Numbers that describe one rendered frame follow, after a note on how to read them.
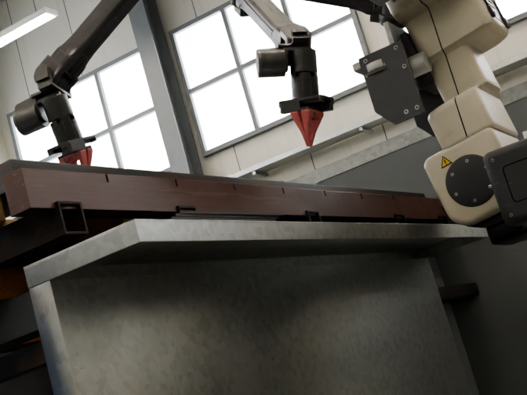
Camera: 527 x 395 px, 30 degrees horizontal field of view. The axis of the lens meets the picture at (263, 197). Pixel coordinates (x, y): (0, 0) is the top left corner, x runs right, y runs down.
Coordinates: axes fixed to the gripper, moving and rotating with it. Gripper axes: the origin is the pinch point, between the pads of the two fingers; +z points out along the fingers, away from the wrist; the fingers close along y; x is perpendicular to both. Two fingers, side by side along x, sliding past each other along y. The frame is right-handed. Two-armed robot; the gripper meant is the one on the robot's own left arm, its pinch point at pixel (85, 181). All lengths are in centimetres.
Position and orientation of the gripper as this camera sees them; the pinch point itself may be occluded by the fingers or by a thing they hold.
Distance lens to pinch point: 219.0
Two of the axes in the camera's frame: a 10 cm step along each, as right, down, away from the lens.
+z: 3.6, 9.3, 0.2
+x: 8.1, -3.0, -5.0
